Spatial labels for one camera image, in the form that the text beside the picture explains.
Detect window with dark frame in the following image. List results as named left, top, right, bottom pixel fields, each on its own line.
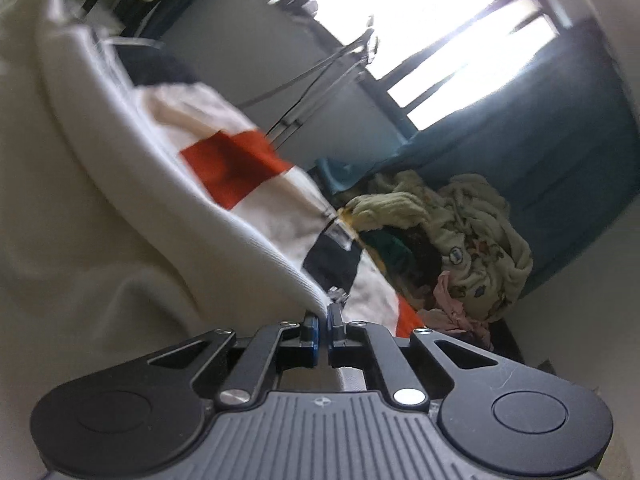
left=270, top=0, right=567, bottom=136

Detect dark green garment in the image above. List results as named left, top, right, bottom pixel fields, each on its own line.
left=359, top=226, right=442, bottom=290

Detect striped white orange black blanket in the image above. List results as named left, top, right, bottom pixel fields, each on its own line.
left=107, top=38, right=423, bottom=337

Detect pink garment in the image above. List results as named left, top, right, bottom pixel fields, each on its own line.
left=418, top=271, right=494, bottom=350

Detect white sweatpants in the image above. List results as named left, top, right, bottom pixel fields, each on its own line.
left=1, top=0, right=326, bottom=479

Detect cream patterned fleece blanket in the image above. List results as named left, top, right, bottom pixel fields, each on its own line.
left=343, top=170, right=534, bottom=323

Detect white garment steamer stand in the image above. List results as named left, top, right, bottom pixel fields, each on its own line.
left=236, top=15, right=380, bottom=150

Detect light blue cloth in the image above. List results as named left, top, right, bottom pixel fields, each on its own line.
left=309, top=157, right=372, bottom=198

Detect teal right curtain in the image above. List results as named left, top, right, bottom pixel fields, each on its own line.
left=394, top=22, right=640, bottom=302

